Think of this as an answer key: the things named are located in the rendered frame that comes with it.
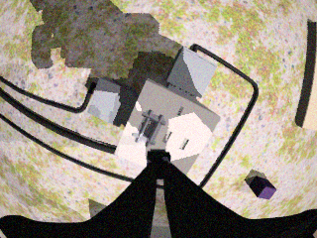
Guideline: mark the small purple cube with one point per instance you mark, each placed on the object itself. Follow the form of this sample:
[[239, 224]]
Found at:
[[262, 188]]

